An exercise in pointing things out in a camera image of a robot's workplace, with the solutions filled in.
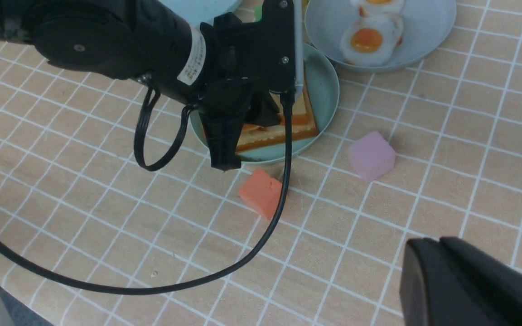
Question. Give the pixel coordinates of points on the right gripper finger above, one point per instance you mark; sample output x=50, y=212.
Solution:
x=449, y=282

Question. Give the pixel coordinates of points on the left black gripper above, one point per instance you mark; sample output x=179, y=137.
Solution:
x=246, y=62

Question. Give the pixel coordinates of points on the toast slice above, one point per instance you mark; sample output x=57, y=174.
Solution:
x=302, y=117
x=260, y=140

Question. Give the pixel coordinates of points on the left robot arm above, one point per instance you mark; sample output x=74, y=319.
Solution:
x=141, y=40

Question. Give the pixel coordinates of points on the orange foam block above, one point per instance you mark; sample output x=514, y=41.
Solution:
x=261, y=192

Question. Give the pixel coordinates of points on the green foam cube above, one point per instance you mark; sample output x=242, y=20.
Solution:
x=258, y=12

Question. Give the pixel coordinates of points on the light blue toast plate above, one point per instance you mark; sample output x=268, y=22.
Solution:
x=197, y=11

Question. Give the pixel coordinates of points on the pink foam cube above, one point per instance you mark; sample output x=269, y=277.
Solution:
x=371, y=157

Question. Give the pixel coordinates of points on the front fried egg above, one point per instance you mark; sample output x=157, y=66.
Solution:
x=372, y=40

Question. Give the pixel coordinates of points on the fried egg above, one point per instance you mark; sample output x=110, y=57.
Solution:
x=367, y=8
x=372, y=40

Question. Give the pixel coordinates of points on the rear fried egg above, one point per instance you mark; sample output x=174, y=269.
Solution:
x=367, y=8

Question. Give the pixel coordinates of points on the grey blue egg plate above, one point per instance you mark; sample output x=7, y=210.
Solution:
x=427, y=24

